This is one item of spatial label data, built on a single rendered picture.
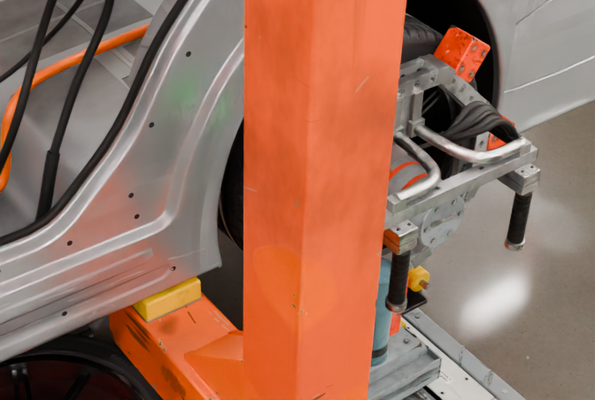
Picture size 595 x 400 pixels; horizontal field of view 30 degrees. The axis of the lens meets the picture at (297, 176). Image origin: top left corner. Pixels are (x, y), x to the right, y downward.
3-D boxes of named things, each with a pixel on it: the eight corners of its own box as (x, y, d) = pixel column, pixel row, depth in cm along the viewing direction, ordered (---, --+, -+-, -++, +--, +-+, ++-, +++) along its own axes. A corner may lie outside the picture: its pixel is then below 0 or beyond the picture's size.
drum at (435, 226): (399, 188, 253) (405, 136, 245) (464, 236, 239) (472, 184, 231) (351, 209, 246) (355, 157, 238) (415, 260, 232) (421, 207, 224)
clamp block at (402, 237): (387, 223, 223) (389, 202, 220) (417, 247, 217) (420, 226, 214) (367, 232, 220) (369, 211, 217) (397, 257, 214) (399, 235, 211)
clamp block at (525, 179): (507, 168, 240) (511, 148, 236) (537, 188, 234) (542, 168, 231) (490, 175, 237) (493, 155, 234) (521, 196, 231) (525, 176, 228)
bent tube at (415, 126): (466, 111, 243) (472, 69, 237) (529, 152, 231) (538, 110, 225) (405, 135, 234) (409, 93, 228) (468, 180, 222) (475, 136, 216)
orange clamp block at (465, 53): (446, 68, 243) (467, 33, 241) (471, 84, 238) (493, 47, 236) (428, 60, 238) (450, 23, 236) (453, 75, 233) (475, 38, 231)
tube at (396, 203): (397, 139, 233) (401, 96, 227) (460, 184, 221) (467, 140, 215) (331, 166, 225) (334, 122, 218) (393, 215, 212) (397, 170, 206)
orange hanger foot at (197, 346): (173, 309, 256) (167, 189, 235) (310, 457, 222) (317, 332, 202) (108, 338, 247) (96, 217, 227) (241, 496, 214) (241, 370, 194)
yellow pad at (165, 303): (169, 264, 244) (168, 246, 241) (203, 298, 235) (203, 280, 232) (114, 288, 237) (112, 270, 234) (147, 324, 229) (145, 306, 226)
